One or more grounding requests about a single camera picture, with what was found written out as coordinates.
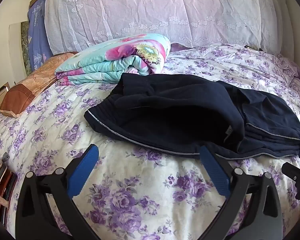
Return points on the purple floral bedsheet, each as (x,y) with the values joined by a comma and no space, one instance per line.
(140,197)

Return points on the purple floral pillow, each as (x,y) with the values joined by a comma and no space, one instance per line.
(288,66)

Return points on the folded floral quilt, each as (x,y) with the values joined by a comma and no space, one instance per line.
(102,60)

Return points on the navy blue pants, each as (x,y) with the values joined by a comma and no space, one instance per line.
(165,115)

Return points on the blue patterned cloth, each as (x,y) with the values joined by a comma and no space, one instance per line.
(37,42)

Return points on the orange brown pillow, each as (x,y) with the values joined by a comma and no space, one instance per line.
(27,87)

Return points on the white lace headboard cover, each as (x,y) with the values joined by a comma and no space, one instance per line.
(165,10)

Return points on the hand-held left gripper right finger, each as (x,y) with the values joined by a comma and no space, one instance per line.
(213,172)

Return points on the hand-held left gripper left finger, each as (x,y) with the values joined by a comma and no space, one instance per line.
(83,171)

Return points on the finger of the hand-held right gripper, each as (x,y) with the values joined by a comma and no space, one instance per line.
(292,171)

